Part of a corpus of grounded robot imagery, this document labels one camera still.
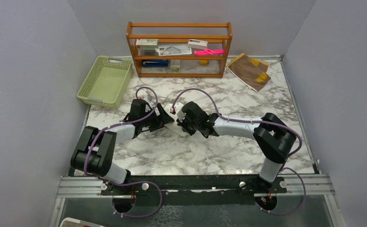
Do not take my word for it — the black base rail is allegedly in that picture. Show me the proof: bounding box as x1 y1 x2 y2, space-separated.
101 175 287 206

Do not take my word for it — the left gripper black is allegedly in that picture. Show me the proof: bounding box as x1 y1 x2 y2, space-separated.
140 103 174 131

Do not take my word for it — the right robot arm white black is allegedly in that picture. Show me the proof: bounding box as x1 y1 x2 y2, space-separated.
173 102 296 192

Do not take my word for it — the white box red label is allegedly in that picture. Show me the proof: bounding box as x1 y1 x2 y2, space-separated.
135 38 158 48

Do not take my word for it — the green plastic basket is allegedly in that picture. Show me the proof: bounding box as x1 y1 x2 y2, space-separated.
77 56 133 109

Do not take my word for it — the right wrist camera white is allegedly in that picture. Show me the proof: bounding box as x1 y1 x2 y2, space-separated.
174 103 186 122

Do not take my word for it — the wooden shelf rack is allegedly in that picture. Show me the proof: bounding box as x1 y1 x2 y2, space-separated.
125 22 233 78

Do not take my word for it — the white towel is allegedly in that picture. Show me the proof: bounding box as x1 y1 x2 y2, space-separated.
161 103 190 137

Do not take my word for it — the yellow object lower shelf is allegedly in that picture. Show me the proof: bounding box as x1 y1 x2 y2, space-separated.
199 60 209 66

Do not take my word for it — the pink tool on shelf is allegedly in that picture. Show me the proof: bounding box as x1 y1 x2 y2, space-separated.
194 49 225 56

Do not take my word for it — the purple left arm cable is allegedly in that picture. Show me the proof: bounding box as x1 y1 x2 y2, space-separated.
83 86 163 219

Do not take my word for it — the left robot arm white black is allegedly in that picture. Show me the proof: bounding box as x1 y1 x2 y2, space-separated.
70 99 174 194

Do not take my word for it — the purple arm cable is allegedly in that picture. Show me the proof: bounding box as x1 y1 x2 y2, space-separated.
83 86 163 219
171 88 307 217

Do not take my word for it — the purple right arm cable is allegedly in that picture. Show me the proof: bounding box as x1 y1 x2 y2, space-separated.
171 88 307 217

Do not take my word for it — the white red object bottom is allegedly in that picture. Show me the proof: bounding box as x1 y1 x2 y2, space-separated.
59 218 104 227

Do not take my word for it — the small green white box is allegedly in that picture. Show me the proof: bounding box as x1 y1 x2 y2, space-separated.
170 59 181 71

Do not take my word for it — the ruler set package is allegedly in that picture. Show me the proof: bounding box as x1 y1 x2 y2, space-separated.
155 44 192 56

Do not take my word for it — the blue object lower shelf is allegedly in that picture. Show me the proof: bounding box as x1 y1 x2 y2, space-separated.
142 59 169 68

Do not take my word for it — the brown yellow cloth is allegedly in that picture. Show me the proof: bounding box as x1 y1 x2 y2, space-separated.
226 53 271 92

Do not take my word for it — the white device on shelf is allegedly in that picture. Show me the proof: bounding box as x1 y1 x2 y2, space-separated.
187 39 208 50

